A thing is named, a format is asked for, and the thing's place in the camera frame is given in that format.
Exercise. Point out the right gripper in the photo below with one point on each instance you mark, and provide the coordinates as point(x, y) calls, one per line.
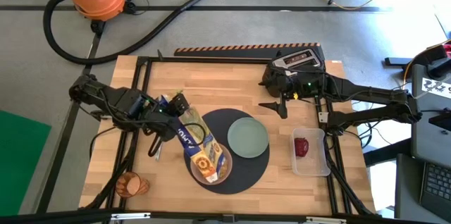
point(303, 85)

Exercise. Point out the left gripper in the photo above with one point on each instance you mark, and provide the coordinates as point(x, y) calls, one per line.
point(158, 123)

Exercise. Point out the blue yellow cereal box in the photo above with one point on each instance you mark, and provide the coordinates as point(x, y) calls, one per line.
point(197, 136)

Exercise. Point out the pink plastic bowl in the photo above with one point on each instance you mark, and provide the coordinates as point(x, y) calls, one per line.
point(229, 164)

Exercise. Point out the pale green plate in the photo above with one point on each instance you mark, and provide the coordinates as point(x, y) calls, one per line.
point(248, 137)

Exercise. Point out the metal spoon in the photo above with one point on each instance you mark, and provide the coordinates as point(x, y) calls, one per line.
point(158, 153)

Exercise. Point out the round dark woven placemat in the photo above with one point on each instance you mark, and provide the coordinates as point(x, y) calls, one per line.
point(243, 174)

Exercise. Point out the red apple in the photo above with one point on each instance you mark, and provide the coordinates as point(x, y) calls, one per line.
point(301, 147)

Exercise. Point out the clear plastic container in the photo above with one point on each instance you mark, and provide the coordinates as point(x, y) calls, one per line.
point(313, 162)

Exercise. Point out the amber ribbed glass cup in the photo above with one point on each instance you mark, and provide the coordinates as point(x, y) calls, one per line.
point(132, 185)

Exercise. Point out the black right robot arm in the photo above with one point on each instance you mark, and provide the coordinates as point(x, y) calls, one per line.
point(370, 93)

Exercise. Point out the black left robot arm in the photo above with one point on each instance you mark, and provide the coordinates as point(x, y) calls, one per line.
point(116, 100)

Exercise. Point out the yellow tape tag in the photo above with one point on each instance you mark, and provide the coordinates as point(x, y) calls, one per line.
point(295, 96)

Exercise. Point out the black two-slot toaster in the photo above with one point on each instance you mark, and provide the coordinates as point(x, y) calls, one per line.
point(299, 60)

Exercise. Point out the black flat floor bar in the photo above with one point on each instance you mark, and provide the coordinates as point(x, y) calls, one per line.
point(398, 61)

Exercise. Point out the white printed paper sheet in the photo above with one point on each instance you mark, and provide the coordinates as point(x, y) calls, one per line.
point(437, 88)

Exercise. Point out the grey desk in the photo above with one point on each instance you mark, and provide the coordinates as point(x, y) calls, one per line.
point(433, 139)

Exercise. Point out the black desk device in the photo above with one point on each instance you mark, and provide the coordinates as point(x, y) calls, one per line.
point(440, 121)

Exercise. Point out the green floor mat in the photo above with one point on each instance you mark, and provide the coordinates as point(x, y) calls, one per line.
point(17, 164)

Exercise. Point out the dark laptop keyboard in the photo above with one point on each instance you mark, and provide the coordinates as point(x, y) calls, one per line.
point(437, 188)

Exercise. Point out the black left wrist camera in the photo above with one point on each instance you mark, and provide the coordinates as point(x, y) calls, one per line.
point(179, 104)

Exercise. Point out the white metal frame bracket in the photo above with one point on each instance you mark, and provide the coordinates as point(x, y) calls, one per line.
point(323, 117)

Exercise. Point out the silver frame edge bracket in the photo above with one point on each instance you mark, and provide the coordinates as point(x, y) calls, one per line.
point(130, 216)
point(326, 220)

